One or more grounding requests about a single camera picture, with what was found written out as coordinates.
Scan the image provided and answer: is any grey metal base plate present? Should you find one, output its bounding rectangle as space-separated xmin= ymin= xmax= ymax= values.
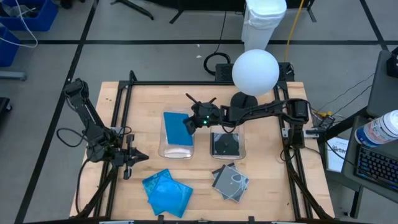
xmin=281 ymin=126 xmax=320 ymax=139

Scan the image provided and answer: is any clear plastic bin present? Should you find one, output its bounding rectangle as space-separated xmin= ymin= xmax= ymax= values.
xmin=157 ymin=107 xmax=196 ymax=160
xmin=210 ymin=106 xmax=247 ymax=161

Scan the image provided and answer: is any grey side table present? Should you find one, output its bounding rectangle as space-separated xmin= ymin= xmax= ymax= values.
xmin=366 ymin=49 xmax=398 ymax=118

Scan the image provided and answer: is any black device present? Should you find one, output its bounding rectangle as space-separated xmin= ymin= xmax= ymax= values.
xmin=386 ymin=46 xmax=398 ymax=78

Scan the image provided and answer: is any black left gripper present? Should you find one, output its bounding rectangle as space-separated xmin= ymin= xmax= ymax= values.
xmin=111 ymin=134 xmax=150 ymax=180

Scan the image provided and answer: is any yellow cable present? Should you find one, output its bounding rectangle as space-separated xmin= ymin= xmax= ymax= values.
xmin=284 ymin=0 xmax=305 ymax=62

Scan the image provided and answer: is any black keyboard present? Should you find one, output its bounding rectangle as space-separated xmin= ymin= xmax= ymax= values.
xmin=354 ymin=144 xmax=398 ymax=191

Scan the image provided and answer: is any white wipes canister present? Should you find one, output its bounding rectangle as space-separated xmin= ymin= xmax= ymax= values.
xmin=354 ymin=109 xmax=398 ymax=147

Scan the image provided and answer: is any white paper sheet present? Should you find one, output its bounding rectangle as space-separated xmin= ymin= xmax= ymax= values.
xmin=325 ymin=136 xmax=349 ymax=174

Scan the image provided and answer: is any white cable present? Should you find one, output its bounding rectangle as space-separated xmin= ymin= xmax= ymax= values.
xmin=0 ymin=0 xmax=39 ymax=49

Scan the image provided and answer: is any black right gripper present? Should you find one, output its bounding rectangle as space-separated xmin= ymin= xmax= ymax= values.
xmin=182 ymin=93 xmax=222 ymax=134

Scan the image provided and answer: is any white trash can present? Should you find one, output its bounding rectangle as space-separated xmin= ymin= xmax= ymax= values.
xmin=241 ymin=0 xmax=287 ymax=52

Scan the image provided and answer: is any blue storage bin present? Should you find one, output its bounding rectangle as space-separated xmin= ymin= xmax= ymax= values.
xmin=0 ymin=0 xmax=59 ymax=32
xmin=0 ymin=26 xmax=20 ymax=68

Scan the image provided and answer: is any grey desk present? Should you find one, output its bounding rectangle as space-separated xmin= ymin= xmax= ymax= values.
xmin=341 ymin=115 xmax=398 ymax=196

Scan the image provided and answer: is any black chair base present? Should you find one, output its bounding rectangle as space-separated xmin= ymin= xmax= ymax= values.
xmin=0 ymin=96 xmax=13 ymax=121

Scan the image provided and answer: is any white globe table lamp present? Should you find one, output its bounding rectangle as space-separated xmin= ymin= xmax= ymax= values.
xmin=229 ymin=49 xmax=280 ymax=110

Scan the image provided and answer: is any black perforated control box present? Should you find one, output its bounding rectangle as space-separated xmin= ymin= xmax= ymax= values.
xmin=215 ymin=62 xmax=295 ymax=82

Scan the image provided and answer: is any black coiled cable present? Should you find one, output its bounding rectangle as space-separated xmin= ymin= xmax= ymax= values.
xmin=203 ymin=11 xmax=232 ymax=76

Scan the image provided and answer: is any black stand leg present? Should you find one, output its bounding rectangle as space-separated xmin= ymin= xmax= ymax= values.
xmin=169 ymin=9 xmax=185 ymax=25
xmin=306 ymin=0 xmax=317 ymax=23
xmin=110 ymin=0 xmax=155 ymax=21

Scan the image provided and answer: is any grey metal foot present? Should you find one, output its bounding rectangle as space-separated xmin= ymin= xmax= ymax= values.
xmin=0 ymin=70 xmax=28 ymax=82

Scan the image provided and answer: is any black backdrop panel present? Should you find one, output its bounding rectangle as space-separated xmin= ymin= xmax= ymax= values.
xmin=146 ymin=0 xmax=246 ymax=12

